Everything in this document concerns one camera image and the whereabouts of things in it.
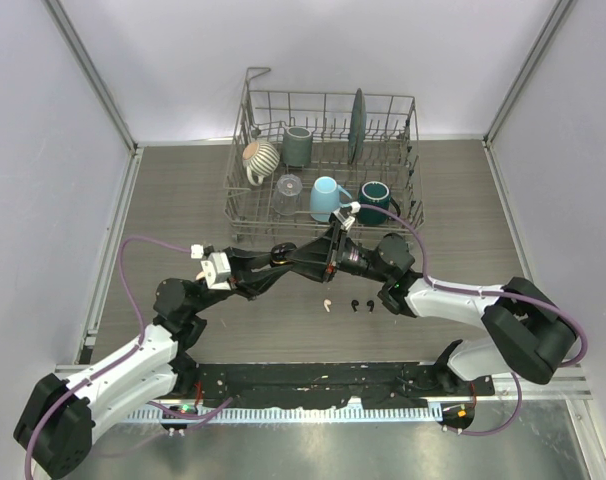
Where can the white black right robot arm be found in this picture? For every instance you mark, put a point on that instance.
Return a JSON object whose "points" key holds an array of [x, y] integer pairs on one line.
{"points": [[526, 333]]}

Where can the black earbud charging case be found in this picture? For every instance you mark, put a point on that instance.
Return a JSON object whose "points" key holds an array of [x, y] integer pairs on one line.
{"points": [[279, 253]]}

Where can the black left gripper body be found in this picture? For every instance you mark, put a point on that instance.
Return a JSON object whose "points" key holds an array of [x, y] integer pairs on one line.
{"points": [[237, 283]]}

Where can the striped beige mug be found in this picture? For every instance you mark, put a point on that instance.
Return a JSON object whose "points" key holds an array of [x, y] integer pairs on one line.
{"points": [[260, 160]]}

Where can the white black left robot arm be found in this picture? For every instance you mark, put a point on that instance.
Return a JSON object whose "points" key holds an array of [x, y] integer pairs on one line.
{"points": [[64, 417]]}

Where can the metal wire dish rack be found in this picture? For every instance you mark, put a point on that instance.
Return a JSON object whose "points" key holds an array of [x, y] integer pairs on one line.
{"points": [[390, 155]]}

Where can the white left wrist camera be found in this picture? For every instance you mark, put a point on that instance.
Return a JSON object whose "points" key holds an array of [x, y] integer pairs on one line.
{"points": [[215, 264]]}

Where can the dark green mug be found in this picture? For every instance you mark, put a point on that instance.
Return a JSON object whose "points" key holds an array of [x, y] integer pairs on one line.
{"points": [[377, 194]]}

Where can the clear drinking glass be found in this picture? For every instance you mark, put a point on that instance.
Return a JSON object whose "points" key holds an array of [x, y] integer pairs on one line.
{"points": [[287, 196]]}

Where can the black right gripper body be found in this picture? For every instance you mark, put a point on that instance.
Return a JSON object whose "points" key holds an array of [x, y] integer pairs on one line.
{"points": [[337, 250]]}

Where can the grey green cup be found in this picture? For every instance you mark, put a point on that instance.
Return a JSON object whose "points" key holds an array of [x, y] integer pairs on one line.
{"points": [[297, 146]]}

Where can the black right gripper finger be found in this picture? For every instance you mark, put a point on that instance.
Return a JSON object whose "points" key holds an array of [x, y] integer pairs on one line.
{"points": [[316, 251], [313, 270]]}

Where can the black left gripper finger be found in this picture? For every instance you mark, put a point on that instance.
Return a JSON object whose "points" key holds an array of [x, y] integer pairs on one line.
{"points": [[262, 280], [261, 259]]}

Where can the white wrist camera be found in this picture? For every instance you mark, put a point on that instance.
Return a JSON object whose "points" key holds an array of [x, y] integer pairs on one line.
{"points": [[344, 217], [215, 264]]}

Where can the light blue mug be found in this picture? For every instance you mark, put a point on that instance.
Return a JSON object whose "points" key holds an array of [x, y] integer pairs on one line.
{"points": [[326, 196]]}

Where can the aluminium frame rail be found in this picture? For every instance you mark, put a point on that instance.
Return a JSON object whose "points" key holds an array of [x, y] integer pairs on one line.
{"points": [[72, 39]]}

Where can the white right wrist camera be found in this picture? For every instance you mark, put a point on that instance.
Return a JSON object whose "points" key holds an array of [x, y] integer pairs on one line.
{"points": [[344, 217]]}

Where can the white slotted cable duct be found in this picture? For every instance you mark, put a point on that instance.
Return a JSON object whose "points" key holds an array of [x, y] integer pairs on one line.
{"points": [[352, 413]]}

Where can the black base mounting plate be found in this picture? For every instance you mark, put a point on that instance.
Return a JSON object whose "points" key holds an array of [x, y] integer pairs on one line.
{"points": [[321, 386]]}

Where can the dark green plate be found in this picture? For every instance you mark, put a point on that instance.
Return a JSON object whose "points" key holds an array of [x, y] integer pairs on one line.
{"points": [[357, 127]]}

